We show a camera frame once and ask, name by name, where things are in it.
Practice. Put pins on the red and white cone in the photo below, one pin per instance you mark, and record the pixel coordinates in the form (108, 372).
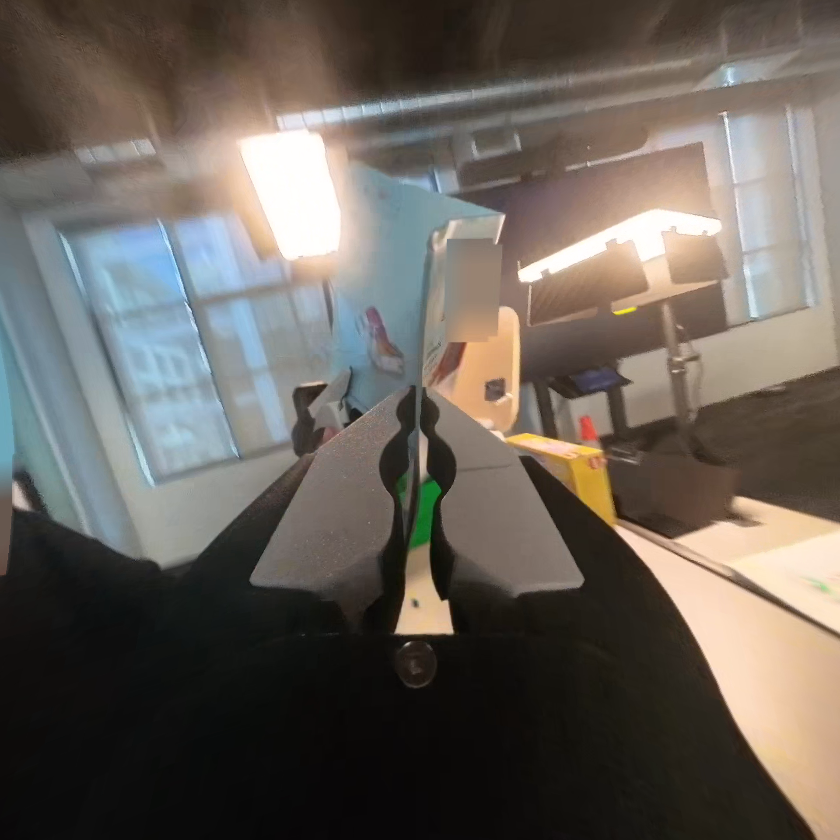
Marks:
(589, 433)

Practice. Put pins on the grey ceiling duct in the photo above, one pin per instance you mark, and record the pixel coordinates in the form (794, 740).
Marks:
(525, 92)

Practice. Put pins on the large paned window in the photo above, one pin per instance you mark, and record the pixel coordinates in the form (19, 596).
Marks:
(164, 341)

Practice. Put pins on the yellow toy brick box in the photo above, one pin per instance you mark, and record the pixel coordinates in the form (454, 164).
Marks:
(577, 469)

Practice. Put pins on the white printed instruction sheet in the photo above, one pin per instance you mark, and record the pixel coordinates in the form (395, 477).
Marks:
(800, 571)

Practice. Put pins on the ceiling light panel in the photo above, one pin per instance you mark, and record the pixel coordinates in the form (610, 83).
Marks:
(295, 190)

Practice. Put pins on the small tablet on stand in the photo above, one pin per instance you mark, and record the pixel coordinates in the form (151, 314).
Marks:
(590, 380)

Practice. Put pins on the studio light panel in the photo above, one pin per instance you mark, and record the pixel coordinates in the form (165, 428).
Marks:
(610, 262)

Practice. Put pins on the metal light stand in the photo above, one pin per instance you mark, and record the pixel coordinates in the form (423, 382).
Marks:
(679, 374)

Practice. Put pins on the light blue instruction booklet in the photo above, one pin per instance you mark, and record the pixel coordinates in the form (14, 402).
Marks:
(387, 289)

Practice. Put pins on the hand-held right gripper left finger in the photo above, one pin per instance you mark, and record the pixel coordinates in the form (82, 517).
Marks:
(328, 518)

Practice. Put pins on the green plastic object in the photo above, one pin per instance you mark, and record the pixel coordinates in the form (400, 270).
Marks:
(425, 512)

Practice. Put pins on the narrow tall window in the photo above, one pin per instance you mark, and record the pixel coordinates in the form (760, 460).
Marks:
(768, 210)

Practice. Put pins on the studio light on stand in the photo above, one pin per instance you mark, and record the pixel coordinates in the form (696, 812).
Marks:
(590, 177)

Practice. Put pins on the grey cardboard piece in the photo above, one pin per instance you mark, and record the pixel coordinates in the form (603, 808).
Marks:
(676, 492)

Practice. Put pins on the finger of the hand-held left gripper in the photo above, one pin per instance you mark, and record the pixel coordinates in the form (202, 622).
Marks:
(340, 397)

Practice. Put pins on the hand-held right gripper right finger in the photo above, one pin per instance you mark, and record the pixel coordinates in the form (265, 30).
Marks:
(505, 525)

